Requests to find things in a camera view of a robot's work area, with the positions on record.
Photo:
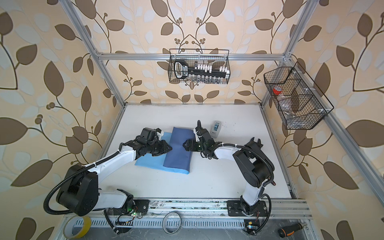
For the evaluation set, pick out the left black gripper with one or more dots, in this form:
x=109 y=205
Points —
x=164 y=147

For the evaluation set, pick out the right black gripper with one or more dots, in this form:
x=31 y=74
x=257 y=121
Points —
x=193 y=142

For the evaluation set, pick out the blue wrapping paper sheet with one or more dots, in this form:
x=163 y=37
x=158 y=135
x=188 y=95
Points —
x=177 y=160

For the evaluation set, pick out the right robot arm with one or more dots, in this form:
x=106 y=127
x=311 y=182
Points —
x=255 y=166

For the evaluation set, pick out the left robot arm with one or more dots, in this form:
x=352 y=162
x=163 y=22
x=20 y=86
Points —
x=79 y=192

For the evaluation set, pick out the black adjustable wrench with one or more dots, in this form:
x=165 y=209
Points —
x=257 y=143

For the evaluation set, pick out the black socket set holder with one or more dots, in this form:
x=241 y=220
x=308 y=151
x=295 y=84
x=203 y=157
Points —
x=200 y=71

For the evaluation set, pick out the yellow tape roll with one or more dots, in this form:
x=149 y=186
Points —
x=77 y=227

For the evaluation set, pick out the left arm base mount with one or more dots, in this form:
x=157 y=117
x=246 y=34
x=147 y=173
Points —
x=130 y=207

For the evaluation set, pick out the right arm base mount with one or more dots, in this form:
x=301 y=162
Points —
x=239 y=208

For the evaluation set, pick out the back wire basket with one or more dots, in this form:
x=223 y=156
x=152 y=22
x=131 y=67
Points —
x=215 y=57

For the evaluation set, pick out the wire basket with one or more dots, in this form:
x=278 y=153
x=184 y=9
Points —
x=215 y=57
x=302 y=103

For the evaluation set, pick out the right wire basket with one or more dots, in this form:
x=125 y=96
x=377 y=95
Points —
x=302 y=103

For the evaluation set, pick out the orange handled screwdriver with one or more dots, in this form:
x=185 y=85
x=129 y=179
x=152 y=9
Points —
x=290 y=230

